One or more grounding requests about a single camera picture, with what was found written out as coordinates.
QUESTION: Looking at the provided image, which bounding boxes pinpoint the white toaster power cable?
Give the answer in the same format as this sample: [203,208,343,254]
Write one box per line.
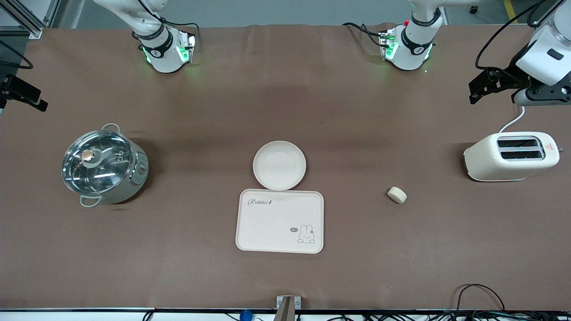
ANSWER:
[498,105,526,134]

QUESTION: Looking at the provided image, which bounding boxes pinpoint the black right arm base cable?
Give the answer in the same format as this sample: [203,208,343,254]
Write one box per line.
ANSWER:
[158,17,200,37]

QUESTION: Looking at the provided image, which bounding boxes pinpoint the black arm base cable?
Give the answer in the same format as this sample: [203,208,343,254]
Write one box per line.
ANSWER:
[158,17,200,37]
[342,21,385,48]

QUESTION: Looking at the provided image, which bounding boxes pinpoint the black cable bundle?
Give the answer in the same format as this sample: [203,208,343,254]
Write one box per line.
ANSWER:
[312,311,571,321]

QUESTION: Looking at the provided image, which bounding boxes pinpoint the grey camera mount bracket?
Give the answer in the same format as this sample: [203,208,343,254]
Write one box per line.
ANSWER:
[274,295,302,321]

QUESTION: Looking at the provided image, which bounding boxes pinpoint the small pale bun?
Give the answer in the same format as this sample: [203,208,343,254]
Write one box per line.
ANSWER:
[386,186,408,205]

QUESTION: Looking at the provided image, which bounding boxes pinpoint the round cream plate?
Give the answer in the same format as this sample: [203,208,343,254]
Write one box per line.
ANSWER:
[252,140,307,191]

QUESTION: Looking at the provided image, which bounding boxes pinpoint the aluminium frame profile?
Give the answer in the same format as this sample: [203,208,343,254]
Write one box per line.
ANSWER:
[0,0,61,40]

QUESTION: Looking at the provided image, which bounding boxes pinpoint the black left arm base cable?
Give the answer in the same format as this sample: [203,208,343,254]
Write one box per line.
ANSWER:
[342,21,385,48]

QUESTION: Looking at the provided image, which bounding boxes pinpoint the black right arm wrist cable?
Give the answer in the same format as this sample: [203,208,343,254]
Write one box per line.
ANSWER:
[0,40,34,70]

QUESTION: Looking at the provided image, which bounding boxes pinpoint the cream two-slot toaster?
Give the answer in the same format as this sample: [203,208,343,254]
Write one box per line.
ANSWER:
[463,131,564,182]

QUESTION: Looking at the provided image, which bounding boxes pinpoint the brown table mat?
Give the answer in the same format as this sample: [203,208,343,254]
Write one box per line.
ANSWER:
[0,23,571,311]

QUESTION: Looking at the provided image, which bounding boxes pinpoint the steel electric cooking pot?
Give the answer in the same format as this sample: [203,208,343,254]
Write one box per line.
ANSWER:
[62,123,150,208]

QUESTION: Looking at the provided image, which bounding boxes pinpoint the glass pot lid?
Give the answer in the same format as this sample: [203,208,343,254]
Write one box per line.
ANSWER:
[62,129,135,195]

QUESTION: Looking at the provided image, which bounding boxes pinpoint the cream rabbit print tray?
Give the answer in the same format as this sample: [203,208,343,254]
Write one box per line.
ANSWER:
[235,189,325,255]

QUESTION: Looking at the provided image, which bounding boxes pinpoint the black looped cable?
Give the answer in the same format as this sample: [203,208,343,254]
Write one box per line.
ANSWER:
[455,283,506,315]

